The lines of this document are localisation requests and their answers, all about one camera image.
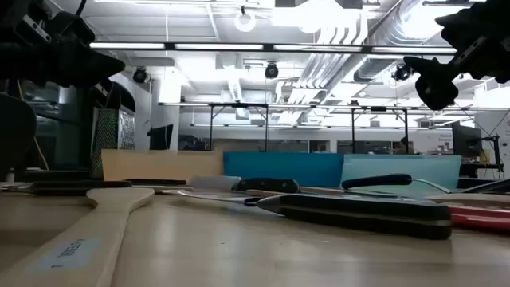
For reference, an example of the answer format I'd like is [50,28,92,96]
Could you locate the yellow hanging cable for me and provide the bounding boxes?
[15,79,51,172]

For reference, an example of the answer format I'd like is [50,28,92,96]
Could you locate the white ring light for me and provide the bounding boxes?
[233,8,257,33]

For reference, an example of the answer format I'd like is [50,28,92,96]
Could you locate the orange plastic bin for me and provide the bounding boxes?
[101,149,225,187]

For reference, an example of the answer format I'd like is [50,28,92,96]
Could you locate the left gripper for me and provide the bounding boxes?
[22,10,127,88]

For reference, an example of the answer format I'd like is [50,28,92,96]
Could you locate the black frame workstation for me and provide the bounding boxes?
[330,104,510,155]
[159,101,314,152]

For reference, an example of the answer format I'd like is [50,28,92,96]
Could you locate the silver spiral air duct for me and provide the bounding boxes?
[352,0,455,83]

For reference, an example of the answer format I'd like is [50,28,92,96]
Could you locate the person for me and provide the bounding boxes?
[394,136,418,155]

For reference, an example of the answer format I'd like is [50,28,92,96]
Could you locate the red silicone spatula wooden handle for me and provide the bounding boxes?
[449,205,510,235]

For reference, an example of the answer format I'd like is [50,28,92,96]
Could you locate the black computer monitor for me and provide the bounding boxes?
[452,123,482,159]
[149,124,175,151]

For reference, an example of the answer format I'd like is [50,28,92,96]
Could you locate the wooden spork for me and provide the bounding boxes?
[424,192,510,209]

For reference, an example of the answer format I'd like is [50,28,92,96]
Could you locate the black-handled steel knife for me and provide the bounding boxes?
[127,178,188,187]
[161,189,453,241]
[0,179,132,197]
[190,175,300,195]

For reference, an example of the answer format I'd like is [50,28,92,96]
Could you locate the blue plastic bin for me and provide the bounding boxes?
[222,151,344,188]

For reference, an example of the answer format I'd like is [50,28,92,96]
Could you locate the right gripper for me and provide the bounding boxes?
[403,0,495,111]

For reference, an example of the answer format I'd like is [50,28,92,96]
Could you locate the long LED light bar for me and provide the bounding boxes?
[88,41,458,55]

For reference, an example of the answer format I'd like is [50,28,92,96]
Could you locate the teal plastic bin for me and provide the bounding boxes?
[340,154,462,196]

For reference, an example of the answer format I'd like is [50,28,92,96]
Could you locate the gray silicone spatula wooden handle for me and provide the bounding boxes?
[245,185,403,199]

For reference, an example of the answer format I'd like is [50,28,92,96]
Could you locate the metal box grater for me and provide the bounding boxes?
[89,79,137,179]

